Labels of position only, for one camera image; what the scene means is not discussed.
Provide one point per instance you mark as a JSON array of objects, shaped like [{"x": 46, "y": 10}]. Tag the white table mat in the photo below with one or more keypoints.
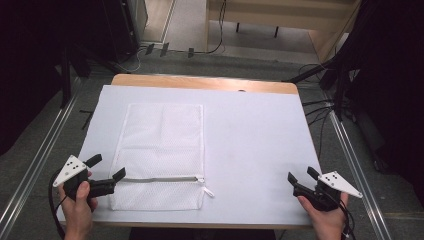
[{"x": 253, "y": 150}]

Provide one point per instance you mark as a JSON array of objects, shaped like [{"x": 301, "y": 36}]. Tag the black curtain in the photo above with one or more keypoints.
[
  {"x": 26, "y": 66},
  {"x": 393, "y": 83}
]

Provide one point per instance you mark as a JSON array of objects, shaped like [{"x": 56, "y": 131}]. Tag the wooden table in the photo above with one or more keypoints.
[{"x": 200, "y": 81}]

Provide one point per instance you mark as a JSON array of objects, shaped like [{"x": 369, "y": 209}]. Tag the person's left hand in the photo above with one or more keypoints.
[{"x": 77, "y": 216}]

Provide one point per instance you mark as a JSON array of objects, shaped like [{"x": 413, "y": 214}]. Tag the black cabinet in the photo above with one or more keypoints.
[{"x": 123, "y": 26}]

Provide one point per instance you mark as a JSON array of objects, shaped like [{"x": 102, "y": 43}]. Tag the person's right hand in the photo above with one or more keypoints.
[{"x": 328, "y": 223}]

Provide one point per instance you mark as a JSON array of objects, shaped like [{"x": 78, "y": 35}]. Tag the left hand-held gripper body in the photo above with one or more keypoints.
[{"x": 70, "y": 166}]

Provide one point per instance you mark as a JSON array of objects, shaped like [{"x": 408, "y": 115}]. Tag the metal floor rail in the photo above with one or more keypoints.
[
  {"x": 40, "y": 156},
  {"x": 358, "y": 173}
]

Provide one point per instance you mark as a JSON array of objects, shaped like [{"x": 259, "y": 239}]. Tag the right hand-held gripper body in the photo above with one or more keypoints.
[{"x": 335, "y": 182}]

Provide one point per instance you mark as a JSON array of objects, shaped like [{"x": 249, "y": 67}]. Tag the black metal stand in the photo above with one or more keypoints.
[
  {"x": 310, "y": 73},
  {"x": 65, "y": 80}
]

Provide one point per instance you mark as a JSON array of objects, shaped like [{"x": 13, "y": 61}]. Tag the light wooden furniture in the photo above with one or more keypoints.
[{"x": 320, "y": 20}]

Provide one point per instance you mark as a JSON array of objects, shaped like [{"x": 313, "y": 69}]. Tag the white mesh laundry bag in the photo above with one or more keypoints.
[{"x": 160, "y": 143}]

